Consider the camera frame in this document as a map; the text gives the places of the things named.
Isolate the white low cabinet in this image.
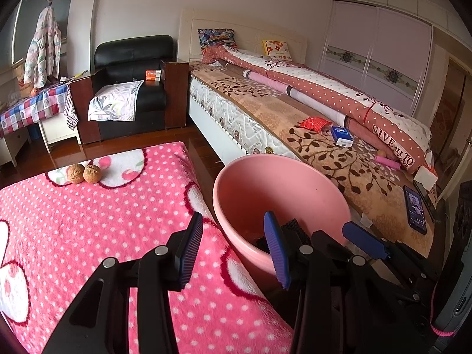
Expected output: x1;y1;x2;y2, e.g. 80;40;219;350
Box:
0;127;32;168

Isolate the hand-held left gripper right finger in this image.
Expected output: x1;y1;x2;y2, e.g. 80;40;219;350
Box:
263;211;432;354

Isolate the black smartphone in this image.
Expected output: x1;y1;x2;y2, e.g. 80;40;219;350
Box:
403;185;428;235

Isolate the pink polka-dot blanket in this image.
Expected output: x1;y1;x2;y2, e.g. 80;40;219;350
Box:
0;142;296;354

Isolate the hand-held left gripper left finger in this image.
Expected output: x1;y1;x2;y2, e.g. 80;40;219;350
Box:
42;212;204;354

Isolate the patterned grey hanging cloth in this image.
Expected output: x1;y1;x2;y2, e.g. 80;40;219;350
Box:
63;85;79;131

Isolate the walnut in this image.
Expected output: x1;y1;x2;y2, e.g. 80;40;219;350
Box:
83;165;102;184
66;164;86;184

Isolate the pink plastic bucket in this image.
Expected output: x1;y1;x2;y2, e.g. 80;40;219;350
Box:
213;155;352;284

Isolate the white sliding-door wardrobe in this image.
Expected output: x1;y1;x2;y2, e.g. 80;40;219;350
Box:
319;0;443;119

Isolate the blue box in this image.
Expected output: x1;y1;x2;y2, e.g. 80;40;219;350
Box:
330;125;354;147

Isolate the pink lanyard cord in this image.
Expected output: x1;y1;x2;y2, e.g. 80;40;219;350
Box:
431;322;458;340

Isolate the tan paper bag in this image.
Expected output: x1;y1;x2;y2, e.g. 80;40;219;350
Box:
15;64;34;98

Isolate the white side table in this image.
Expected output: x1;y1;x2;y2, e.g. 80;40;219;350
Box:
37;116;82;153

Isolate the colourful printed pillow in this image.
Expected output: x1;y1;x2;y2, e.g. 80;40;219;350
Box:
197;27;240;58

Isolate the yellow flower pillow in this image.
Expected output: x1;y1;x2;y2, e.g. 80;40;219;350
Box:
261;39;294;60

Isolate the brown leaf-pattern blanket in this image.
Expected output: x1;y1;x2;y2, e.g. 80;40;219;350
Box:
190;61;437;259

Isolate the white box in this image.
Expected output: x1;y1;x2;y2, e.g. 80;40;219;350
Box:
413;164;439;192

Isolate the pink tube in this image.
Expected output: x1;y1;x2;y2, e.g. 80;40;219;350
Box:
374;149;401;170

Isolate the brown wooden door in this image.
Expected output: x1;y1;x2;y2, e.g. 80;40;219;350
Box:
430;53;467;178

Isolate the white bed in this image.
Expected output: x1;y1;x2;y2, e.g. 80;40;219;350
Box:
179;7;443;262

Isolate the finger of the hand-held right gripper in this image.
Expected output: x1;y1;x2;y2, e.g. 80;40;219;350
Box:
312;230;356;262
342;221;439;284

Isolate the red packet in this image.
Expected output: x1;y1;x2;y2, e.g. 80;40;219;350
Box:
300;117;330;132

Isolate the pink rolled blanket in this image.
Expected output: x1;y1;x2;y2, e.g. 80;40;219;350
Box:
241;68;356;126

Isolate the pastel puffer jacket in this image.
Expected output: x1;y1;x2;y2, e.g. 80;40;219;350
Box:
24;5;61;85

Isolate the floral seat cloth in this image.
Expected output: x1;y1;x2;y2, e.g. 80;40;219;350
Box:
88;80;145;122

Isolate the checked tablecloth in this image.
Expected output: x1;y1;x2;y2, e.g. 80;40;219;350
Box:
0;81;72;139

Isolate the black armchair with wooden sides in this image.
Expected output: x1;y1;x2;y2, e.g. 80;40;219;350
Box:
70;35;190;144

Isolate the red dotted quilt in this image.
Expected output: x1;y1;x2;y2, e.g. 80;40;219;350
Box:
202;44;432;172

